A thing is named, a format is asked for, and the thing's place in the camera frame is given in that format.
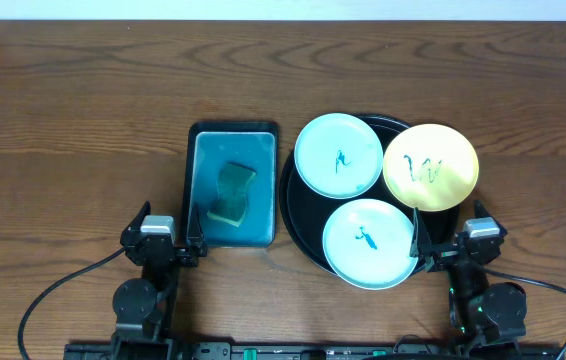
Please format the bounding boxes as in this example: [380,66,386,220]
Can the yellow plate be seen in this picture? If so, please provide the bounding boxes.
[383,124,480,212]

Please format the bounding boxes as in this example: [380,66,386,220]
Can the green yellow sponge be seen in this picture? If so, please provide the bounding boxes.
[207,163,256,227]

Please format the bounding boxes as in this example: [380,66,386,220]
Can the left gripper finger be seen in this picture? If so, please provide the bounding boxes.
[128,201,151,233]
[186,204,208,266]

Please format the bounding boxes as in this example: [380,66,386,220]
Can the white plate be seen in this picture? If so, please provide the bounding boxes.
[294,113,383,199]
[322,199,417,290]

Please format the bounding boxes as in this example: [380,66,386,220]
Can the rectangular black water tray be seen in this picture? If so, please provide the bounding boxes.
[179,121,278,247]

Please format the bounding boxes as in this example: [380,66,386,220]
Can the round black serving tray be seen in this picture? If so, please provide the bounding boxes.
[279,114,460,276]

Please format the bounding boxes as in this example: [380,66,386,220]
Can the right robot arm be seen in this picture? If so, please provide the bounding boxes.
[410,201,527,358]

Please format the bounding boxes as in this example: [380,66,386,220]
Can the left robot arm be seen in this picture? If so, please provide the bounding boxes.
[110,202,208,360]

